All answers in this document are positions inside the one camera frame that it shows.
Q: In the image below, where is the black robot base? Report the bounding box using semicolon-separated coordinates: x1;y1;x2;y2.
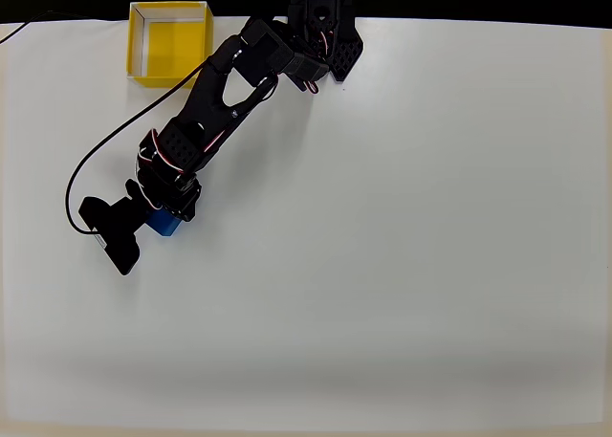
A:
285;0;365;85

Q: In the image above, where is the blue block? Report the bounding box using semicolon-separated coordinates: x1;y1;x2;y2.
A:
144;207;184;239

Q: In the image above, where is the black camera cable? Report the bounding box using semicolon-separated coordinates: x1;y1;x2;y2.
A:
64;58;212;235

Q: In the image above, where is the thin black cable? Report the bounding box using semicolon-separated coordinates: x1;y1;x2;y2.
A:
0;10;131;45

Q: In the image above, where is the red white servo wire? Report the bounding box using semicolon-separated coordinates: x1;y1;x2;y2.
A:
135;128;169;209

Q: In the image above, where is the yellow open box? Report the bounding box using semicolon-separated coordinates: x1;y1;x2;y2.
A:
125;0;214;90

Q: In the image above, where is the black camera bar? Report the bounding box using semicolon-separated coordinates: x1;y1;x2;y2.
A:
77;178;149;277

